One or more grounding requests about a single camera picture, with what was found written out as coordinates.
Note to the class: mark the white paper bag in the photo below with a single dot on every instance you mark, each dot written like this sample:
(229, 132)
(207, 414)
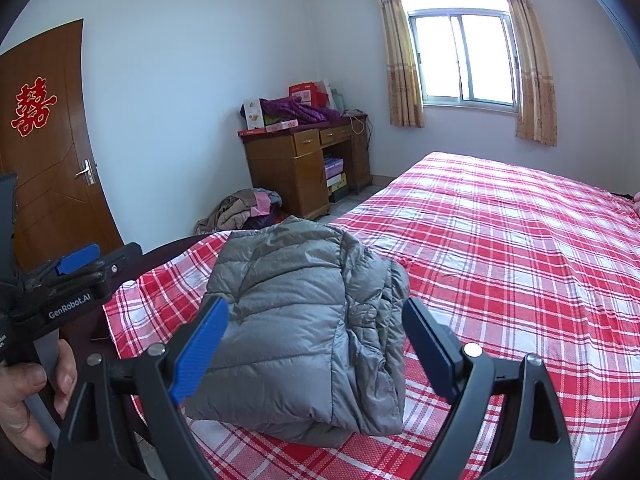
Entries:
(329, 92)

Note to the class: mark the sliding glass window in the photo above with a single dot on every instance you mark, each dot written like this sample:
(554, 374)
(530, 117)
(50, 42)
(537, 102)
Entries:
(465, 55)

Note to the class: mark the white printed carton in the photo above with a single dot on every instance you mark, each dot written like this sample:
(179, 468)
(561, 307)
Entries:
(253, 114)

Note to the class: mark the yellow storage box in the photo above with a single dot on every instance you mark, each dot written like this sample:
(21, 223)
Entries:
(337, 181)

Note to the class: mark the dark cardboard box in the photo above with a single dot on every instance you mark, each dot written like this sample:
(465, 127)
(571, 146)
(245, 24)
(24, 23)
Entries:
(340, 194)

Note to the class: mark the pile of clothes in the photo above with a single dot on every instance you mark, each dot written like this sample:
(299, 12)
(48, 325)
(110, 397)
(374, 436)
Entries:
(235, 212)

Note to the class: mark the red paper door decoration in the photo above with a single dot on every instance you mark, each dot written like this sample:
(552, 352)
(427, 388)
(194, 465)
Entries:
(32, 107)

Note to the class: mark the person's left hand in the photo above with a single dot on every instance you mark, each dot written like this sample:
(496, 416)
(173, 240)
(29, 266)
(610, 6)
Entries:
(17, 390)

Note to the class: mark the purple padded jacket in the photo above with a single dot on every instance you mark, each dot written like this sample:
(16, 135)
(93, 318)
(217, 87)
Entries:
(295, 108)

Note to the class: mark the brown wooden door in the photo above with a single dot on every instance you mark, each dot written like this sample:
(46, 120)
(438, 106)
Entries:
(55, 200)

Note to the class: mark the green bottle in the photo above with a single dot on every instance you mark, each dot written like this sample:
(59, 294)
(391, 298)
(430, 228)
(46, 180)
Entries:
(341, 101)

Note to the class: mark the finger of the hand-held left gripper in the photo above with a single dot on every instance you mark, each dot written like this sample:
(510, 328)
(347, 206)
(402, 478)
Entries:
(77, 260)

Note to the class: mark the red cardboard box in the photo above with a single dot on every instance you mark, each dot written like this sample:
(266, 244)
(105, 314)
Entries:
(305, 94)

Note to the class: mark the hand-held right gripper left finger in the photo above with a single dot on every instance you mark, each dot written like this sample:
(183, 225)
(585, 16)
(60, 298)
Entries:
(200, 350)

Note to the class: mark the bed with red plaid sheet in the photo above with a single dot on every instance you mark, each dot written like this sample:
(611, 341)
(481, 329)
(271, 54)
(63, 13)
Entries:
(500, 235)

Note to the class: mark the beige patterned curtain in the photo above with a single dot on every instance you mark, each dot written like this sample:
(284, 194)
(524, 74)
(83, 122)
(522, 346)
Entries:
(532, 60)
(400, 60)

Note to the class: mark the flat pink box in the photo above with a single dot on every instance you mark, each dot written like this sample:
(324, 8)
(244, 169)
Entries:
(282, 125)

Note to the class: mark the pink quilt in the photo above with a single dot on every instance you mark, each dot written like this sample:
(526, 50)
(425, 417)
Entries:
(637, 205)

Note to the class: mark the wooden desk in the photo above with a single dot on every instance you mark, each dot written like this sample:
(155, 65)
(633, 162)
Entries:
(280, 175)

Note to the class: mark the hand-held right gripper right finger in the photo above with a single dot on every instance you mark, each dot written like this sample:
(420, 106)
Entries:
(430, 355)

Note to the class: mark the grey puffer jacket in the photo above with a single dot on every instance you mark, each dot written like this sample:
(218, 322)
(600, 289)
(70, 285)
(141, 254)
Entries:
(300, 310)

